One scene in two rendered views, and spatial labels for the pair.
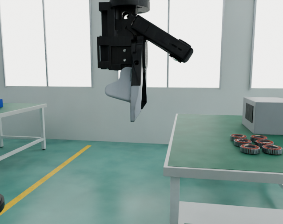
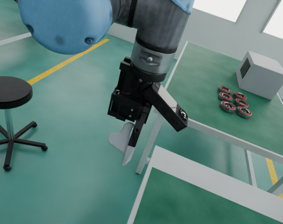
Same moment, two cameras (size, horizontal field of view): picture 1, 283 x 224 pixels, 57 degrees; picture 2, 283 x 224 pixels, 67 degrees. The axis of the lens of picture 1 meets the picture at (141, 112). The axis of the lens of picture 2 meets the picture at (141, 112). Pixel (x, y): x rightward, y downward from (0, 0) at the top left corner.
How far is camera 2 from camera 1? 0.30 m
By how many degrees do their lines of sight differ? 27
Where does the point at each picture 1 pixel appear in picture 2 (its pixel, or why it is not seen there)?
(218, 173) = (193, 124)
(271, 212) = (213, 173)
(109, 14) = (127, 76)
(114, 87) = (116, 138)
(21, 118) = not seen: outside the picture
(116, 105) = not seen: hidden behind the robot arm
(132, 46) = (138, 110)
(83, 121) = not seen: hidden behind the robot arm
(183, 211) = (155, 156)
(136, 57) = (137, 126)
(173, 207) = (153, 132)
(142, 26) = (152, 97)
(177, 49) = (174, 122)
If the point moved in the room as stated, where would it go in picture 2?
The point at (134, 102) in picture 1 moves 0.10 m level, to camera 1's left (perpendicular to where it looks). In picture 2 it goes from (127, 156) to (79, 142)
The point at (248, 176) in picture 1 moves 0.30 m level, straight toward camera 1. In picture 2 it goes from (214, 133) to (201, 159)
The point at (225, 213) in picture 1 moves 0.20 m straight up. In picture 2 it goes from (182, 165) to (199, 137)
